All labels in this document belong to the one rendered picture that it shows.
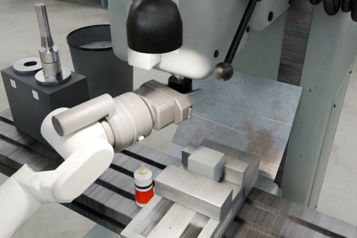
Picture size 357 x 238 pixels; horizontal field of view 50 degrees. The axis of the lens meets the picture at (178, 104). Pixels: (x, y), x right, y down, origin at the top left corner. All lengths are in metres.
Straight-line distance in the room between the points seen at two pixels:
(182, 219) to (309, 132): 0.50
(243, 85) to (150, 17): 0.67
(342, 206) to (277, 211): 1.51
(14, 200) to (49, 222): 1.65
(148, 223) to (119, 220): 0.16
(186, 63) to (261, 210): 0.43
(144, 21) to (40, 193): 0.30
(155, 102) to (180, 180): 0.19
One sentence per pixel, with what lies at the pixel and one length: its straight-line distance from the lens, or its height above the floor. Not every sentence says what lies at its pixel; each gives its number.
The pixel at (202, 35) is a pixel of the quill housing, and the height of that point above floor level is 1.40.
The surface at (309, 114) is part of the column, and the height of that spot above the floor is 1.04.
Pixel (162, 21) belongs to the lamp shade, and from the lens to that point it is 0.46.
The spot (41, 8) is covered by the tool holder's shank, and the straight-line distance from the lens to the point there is 0.97.
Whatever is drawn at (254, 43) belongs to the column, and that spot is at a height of 1.21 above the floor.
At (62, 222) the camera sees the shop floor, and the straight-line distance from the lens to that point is 2.24.
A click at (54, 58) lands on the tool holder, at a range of 1.00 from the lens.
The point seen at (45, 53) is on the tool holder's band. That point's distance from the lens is 1.00.
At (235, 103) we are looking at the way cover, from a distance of 1.11.
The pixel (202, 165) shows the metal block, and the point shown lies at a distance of 0.79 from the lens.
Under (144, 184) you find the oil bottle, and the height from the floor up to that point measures 1.03.
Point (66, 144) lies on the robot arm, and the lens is 0.61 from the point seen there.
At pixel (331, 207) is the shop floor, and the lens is 2.38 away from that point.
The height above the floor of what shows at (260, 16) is 1.38.
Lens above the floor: 1.60
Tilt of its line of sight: 31 degrees down
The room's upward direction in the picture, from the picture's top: straight up
